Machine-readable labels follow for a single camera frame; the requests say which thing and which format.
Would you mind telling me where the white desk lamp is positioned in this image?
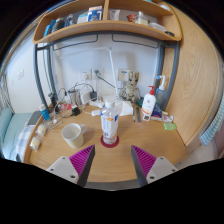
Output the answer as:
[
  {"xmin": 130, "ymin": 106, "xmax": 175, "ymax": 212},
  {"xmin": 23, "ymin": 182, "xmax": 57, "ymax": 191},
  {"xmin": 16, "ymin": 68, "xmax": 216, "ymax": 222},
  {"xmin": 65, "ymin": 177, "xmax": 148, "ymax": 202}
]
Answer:
[{"xmin": 58, "ymin": 45, "xmax": 120, "ymax": 101}]

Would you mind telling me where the black charger block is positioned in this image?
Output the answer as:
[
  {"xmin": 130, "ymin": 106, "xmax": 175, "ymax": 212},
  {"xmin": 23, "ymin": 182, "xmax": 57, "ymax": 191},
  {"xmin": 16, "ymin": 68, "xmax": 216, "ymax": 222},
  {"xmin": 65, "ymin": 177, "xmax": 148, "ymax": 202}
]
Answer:
[{"xmin": 70, "ymin": 106, "xmax": 82, "ymax": 117}]

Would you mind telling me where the steel tumbler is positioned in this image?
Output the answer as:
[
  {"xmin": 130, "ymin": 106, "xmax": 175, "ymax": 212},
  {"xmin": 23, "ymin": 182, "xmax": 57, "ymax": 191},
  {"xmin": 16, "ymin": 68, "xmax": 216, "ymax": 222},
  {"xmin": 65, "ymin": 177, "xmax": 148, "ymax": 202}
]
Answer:
[{"xmin": 68, "ymin": 89, "xmax": 80, "ymax": 106}]

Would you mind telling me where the blue tube bottle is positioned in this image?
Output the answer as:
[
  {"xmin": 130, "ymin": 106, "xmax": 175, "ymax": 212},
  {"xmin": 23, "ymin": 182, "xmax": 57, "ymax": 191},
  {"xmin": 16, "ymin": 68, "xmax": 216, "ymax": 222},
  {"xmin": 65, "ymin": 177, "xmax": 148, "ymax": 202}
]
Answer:
[{"xmin": 38, "ymin": 103, "xmax": 52, "ymax": 123}]

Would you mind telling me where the small green packet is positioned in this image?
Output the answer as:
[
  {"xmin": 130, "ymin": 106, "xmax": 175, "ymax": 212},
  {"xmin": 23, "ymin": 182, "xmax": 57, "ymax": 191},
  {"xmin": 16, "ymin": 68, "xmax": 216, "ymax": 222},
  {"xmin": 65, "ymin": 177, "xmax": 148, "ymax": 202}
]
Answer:
[{"xmin": 163, "ymin": 122, "xmax": 177, "ymax": 131}]

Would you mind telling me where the white power adapter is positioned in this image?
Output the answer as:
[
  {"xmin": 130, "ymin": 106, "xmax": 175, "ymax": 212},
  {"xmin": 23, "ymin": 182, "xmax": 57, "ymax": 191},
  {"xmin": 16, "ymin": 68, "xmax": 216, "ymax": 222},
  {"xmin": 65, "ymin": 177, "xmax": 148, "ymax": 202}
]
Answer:
[{"xmin": 79, "ymin": 90, "xmax": 93, "ymax": 105}]

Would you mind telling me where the black electric shaver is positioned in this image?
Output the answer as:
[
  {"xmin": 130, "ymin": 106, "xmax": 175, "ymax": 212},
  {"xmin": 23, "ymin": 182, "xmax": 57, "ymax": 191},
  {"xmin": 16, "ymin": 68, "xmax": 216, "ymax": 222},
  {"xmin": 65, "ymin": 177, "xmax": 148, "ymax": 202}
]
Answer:
[{"xmin": 48, "ymin": 92, "xmax": 60, "ymax": 114}]

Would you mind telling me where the white toothpaste tube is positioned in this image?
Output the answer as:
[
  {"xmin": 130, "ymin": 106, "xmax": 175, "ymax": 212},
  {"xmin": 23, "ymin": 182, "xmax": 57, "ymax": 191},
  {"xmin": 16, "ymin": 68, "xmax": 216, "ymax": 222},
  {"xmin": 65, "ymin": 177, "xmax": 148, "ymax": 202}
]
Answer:
[{"xmin": 151, "ymin": 113, "xmax": 174, "ymax": 123}]

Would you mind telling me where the grey metal ruler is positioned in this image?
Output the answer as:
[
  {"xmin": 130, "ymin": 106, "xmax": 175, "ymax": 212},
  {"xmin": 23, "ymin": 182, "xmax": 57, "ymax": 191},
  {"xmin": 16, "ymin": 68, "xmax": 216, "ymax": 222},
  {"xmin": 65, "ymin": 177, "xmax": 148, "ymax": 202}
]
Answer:
[{"xmin": 133, "ymin": 105, "xmax": 143, "ymax": 123}]

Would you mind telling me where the white power strip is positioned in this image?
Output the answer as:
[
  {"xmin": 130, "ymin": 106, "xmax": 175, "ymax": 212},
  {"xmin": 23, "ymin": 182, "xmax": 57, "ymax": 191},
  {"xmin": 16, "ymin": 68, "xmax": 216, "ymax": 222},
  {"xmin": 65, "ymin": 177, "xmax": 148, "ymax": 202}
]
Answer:
[{"xmin": 88, "ymin": 99, "xmax": 106, "ymax": 109}]

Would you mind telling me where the wooden shelf unit with items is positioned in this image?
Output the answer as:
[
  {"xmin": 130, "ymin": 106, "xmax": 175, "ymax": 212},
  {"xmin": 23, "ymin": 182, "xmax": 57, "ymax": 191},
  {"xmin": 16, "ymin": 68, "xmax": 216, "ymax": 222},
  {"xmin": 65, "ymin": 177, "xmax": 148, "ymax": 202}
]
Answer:
[{"xmin": 32, "ymin": 0, "xmax": 184, "ymax": 45}]

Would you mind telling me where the grey laptop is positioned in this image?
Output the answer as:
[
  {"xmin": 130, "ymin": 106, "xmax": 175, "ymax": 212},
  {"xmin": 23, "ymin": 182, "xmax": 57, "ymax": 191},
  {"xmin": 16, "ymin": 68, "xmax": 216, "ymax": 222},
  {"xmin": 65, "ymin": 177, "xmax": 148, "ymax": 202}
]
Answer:
[{"xmin": 27, "ymin": 110, "xmax": 43, "ymax": 126}]

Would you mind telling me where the blue white plaid blanket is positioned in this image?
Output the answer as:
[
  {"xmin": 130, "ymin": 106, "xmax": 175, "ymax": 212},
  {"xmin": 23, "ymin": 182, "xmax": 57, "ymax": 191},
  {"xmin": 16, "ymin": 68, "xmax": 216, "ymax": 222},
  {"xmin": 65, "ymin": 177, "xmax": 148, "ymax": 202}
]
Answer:
[{"xmin": 11, "ymin": 124, "xmax": 36, "ymax": 161}]

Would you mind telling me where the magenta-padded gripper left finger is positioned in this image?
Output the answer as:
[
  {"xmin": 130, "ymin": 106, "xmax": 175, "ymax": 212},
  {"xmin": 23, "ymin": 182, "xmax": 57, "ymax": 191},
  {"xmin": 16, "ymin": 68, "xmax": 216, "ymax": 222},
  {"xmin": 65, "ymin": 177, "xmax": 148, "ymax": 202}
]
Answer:
[{"xmin": 45, "ymin": 144, "xmax": 97, "ymax": 188}]

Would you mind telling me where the white wall box blue label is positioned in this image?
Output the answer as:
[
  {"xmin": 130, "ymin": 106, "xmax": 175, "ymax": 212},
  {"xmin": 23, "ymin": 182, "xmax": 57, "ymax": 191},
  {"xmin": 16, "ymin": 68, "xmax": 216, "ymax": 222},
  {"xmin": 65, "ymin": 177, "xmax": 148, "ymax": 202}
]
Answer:
[{"xmin": 118, "ymin": 68, "xmax": 131, "ymax": 82}]

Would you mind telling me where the white pump bottle red top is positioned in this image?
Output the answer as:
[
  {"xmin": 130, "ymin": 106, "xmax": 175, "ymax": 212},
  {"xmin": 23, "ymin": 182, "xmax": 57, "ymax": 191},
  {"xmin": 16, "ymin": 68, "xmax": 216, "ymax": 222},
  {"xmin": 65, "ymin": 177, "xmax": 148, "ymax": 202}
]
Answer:
[{"xmin": 141, "ymin": 85, "xmax": 157, "ymax": 122}]

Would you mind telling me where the flat round red coaster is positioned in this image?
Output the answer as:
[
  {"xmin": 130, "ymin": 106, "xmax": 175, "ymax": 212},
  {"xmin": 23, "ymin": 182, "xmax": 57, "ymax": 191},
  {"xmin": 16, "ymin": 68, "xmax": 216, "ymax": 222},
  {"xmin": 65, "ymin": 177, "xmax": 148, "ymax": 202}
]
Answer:
[{"xmin": 100, "ymin": 134, "xmax": 120, "ymax": 149}]

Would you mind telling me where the dark green round container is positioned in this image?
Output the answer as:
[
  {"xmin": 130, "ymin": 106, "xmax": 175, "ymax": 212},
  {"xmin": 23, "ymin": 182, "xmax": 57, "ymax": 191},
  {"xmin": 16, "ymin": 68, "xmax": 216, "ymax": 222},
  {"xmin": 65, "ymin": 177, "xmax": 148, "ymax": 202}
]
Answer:
[{"xmin": 135, "ymin": 97, "xmax": 145, "ymax": 108}]

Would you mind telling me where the white tissue box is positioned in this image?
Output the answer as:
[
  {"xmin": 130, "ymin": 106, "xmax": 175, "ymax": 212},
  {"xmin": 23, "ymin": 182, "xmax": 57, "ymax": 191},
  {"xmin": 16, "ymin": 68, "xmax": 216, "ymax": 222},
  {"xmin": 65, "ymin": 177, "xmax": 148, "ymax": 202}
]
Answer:
[{"xmin": 114, "ymin": 99, "xmax": 134, "ymax": 117}]

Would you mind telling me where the white blue water flosser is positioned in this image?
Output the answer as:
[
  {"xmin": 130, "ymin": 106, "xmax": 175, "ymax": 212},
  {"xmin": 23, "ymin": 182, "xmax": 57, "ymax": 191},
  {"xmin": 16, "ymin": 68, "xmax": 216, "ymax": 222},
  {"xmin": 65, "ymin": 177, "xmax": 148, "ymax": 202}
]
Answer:
[{"xmin": 154, "ymin": 75, "xmax": 167, "ymax": 108}]

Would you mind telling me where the clear plastic water bottle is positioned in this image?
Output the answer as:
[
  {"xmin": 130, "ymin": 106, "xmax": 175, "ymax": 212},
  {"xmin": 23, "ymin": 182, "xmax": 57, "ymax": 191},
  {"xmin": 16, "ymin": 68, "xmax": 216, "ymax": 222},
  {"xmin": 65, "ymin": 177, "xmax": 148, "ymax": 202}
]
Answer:
[{"xmin": 100, "ymin": 99, "xmax": 120, "ymax": 145}]

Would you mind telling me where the cream ceramic mug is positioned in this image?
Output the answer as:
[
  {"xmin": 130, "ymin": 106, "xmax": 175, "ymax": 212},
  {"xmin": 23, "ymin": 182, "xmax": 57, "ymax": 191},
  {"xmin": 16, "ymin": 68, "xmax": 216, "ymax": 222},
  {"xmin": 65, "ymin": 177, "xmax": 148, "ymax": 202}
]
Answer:
[{"xmin": 61, "ymin": 122, "xmax": 88, "ymax": 149}]

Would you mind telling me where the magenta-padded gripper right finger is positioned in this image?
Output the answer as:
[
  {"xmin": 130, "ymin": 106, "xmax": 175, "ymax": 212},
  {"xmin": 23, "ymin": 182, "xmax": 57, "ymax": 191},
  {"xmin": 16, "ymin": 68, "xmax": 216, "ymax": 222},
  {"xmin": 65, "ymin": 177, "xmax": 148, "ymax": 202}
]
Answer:
[{"xmin": 130, "ymin": 144, "xmax": 179, "ymax": 188}]

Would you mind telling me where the white wall socket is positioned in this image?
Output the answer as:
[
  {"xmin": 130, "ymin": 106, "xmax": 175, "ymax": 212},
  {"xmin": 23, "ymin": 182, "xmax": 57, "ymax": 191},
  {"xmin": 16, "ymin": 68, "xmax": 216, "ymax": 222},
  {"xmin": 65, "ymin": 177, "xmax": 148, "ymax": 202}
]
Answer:
[
  {"xmin": 80, "ymin": 68, "xmax": 93, "ymax": 81},
  {"xmin": 92, "ymin": 68, "xmax": 104, "ymax": 79}
]

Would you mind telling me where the grey metal frame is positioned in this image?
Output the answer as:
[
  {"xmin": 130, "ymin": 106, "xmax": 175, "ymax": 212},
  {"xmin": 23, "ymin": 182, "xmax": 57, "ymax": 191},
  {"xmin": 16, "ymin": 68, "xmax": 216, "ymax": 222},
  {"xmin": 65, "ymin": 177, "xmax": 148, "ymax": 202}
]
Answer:
[{"xmin": 33, "ymin": 30, "xmax": 181, "ymax": 111}]

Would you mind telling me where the round pale bun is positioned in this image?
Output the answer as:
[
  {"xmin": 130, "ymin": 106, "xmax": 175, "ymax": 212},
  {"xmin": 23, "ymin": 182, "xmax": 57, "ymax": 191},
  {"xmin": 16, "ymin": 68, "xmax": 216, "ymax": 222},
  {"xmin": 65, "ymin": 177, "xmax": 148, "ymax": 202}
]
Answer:
[
  {"xmin": 29, "ymin": 136, "xmax": 42, "ymax": 151},
  {"xmin": 36, "ymin": 123, "xmax": 48, "ymax": 136}
]

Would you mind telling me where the red flat packet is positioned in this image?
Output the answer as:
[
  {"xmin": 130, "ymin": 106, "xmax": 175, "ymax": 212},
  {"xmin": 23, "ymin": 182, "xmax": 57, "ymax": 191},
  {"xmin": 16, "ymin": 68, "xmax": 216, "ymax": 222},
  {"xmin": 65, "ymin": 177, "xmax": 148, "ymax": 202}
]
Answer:
[{"xmin": 58, "ymin": 103, "xmax": 73, "ymax": 112}]

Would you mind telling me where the black power cable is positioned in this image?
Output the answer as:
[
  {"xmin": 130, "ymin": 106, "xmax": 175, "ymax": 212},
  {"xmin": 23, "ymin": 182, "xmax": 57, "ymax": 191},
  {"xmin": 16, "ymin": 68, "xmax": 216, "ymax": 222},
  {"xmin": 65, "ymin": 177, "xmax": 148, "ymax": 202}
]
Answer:
[{"xmin": 94, "ymin": 70, "xmax": 117, "ymax": 89}]

